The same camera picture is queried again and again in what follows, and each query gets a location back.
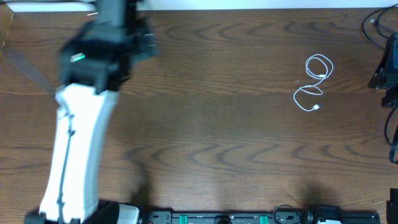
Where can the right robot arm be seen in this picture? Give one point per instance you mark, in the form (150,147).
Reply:
(385,78)

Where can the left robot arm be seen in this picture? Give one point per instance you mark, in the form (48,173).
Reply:
(94,64)

